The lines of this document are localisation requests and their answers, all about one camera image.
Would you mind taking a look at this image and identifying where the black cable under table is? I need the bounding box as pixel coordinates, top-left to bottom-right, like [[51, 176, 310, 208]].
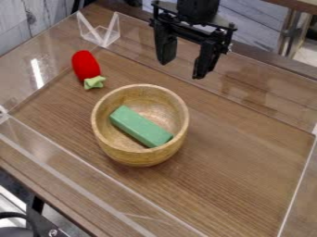
[[0, 211, 35, 237]]

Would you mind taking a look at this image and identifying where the red plush strawberry toy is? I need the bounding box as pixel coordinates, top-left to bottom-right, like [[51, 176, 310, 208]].
[[72, 50, 106, 90]]

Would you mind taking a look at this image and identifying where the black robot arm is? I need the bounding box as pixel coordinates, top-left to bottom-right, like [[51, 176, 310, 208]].
[[150, 0, 238, 80]]

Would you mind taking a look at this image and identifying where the wooden chair in background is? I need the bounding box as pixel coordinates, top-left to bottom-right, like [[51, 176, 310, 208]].
[[263, 0, 317, 58]]

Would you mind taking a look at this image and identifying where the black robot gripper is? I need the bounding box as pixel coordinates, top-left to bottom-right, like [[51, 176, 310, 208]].
[[151, 0, 238, 80]]

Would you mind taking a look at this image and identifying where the green foam block stick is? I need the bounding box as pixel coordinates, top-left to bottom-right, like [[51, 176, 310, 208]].
[[108, 106, 174, 148]]

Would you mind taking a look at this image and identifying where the brown wooden bowl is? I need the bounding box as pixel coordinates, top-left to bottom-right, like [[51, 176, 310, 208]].
[[91, 84, 190, 167]]

